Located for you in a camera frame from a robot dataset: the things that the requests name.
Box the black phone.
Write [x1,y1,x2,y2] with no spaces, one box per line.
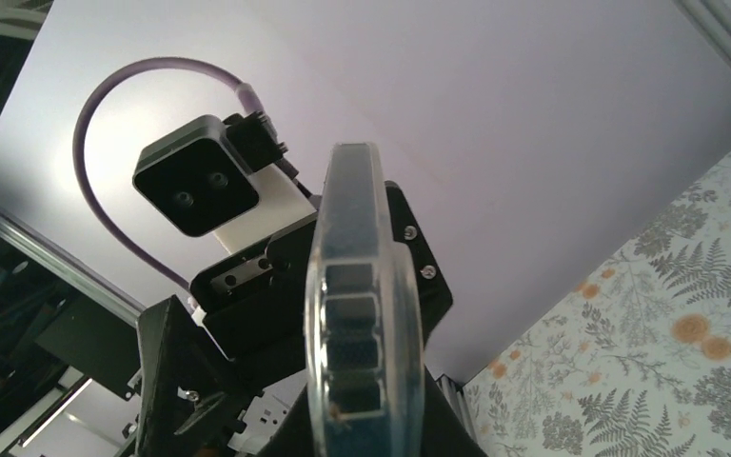
[305,143,425,456]

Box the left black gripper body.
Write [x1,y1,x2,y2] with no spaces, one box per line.
[190,181,453,379]

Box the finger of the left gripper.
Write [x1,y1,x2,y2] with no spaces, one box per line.
[270,371,485,456]
[135,296,247,456]

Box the floral table mat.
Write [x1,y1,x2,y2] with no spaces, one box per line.
[464,152,731,456]

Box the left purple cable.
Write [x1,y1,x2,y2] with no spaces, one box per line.
[72,56,266,294]

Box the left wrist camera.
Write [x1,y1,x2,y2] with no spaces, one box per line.
[132,111,315,254]

